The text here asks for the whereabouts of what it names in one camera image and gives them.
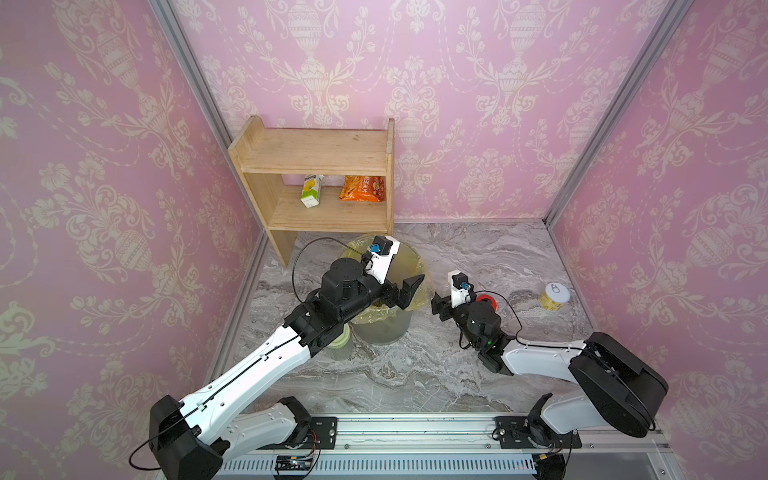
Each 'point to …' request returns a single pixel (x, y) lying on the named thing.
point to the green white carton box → (311, 190)
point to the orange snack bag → (364, 188)
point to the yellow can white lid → (554, 296)
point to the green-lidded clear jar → (341, 348)
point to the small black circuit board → (293, 463)
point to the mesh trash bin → (384, 324)
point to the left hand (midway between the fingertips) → (409, 268)
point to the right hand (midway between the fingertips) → (443, 282)
